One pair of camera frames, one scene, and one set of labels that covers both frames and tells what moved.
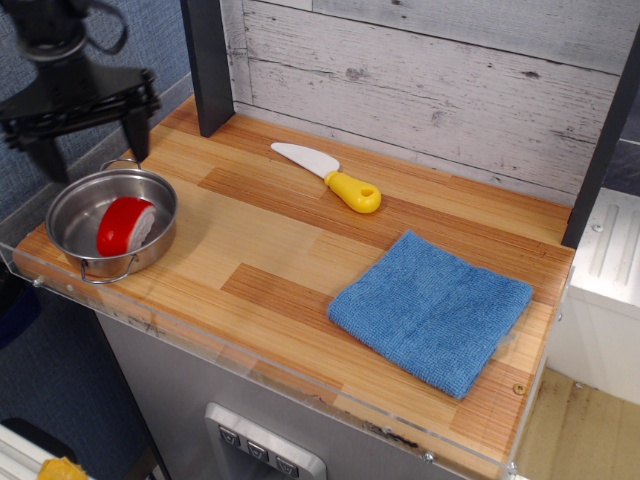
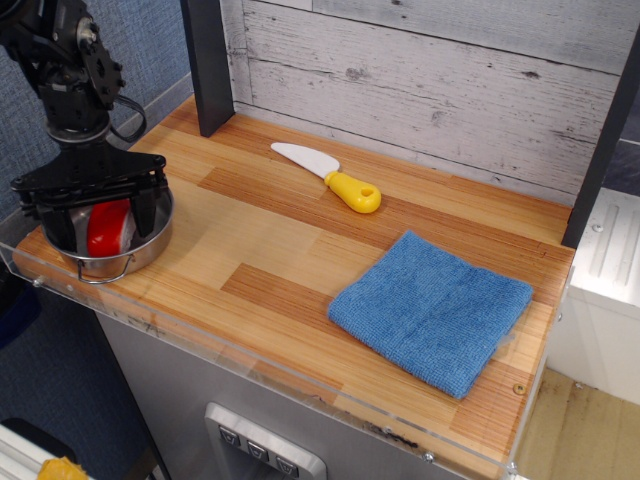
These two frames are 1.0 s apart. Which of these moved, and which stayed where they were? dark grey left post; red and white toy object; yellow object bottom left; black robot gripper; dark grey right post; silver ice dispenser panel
Moved: black robot gripper; red and white toy object
Stayed: dark grey right post; silver ice dispenser panel; dark grey left post; yellow object bottom left
